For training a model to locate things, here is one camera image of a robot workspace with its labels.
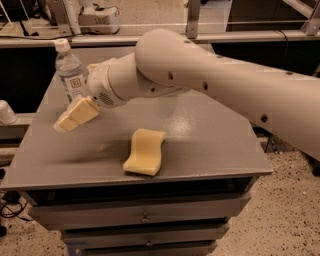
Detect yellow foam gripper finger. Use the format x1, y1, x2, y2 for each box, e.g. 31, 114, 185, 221
54, 95, 100, 132

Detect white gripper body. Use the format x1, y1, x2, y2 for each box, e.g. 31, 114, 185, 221
86, 59, 126, 108

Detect blue plastic water bottle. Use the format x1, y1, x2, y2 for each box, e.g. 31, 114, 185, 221
54, 38, 88, 102

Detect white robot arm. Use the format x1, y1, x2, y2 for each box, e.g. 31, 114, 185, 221
54, 29, 320, 160

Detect white box numbered 105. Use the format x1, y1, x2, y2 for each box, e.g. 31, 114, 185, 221
78, 5, 120, 35

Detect white cylinder at left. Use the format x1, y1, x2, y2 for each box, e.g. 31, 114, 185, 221
0, 100, 18, 125

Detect white pipe in background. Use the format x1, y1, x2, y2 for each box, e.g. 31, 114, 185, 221
63, 0, 81, 35

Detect yellow sponge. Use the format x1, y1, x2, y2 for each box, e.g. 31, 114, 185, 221
123, 128, 166, 176

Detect grey drawer cabinet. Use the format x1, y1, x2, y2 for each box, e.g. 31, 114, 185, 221
1, 79, 271, 256

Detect metal frame post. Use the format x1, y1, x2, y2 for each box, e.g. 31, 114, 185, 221
186, 0, 201, 39

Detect black floor cables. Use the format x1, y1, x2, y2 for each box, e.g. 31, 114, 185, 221
0, 191, 33, 223

